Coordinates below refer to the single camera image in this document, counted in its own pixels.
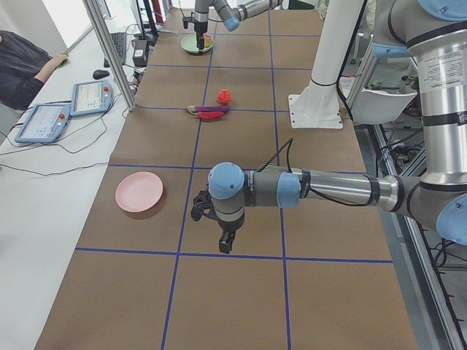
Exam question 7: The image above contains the black power adapter box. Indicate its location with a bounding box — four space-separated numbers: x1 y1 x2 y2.
132 40 149 67

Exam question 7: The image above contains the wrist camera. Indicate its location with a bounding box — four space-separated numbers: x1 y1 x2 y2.
182 12 195 29
190 190 217 222

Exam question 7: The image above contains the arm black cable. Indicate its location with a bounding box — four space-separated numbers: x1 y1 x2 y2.
255 137 373 207

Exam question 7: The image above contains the red chili pepper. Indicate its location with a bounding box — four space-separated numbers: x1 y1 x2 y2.
197 111 224 120

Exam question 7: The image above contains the black keyboard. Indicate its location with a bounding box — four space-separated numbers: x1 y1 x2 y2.
110 32 127 65

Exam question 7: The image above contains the blue teach pendant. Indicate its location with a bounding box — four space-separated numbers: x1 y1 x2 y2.
70 79 113 117
15 103 71 144

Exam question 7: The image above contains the white plastic cover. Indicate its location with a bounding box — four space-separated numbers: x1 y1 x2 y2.
351 89 417 125

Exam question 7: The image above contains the green plate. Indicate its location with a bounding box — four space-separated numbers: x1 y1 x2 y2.
180 34 215 55

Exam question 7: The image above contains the person's hand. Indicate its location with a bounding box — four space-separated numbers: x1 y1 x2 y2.
53 52 69 67

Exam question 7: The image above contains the near blue teach pendant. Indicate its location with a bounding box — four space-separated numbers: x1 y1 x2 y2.
15 103 71 144

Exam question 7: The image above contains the person in dark shirt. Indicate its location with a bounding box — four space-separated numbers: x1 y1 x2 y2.
1 30 58 111

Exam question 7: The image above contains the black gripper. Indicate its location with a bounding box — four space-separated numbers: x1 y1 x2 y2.
194 21 208 50
217 218 242 254

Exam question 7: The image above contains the pink plate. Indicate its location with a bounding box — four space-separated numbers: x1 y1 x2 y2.
115 171 163 213

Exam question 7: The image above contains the black computer mouse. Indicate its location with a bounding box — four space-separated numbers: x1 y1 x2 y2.
93 69 109 80

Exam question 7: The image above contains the peach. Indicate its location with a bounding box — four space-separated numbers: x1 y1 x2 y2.
203 34 213 49

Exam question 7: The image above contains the grey aluminium frame post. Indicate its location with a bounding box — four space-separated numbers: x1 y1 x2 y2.
82 0 136 112

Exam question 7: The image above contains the pendant black cable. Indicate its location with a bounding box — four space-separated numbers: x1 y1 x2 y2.
0 112 110 177

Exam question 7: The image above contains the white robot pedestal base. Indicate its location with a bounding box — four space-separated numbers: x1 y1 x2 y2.
288 0 366 129

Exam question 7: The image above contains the purple eggplant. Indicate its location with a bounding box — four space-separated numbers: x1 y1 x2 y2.
184 105 230 114

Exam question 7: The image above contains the far blue teach pendant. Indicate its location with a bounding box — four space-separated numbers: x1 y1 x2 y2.
70 79 113 117

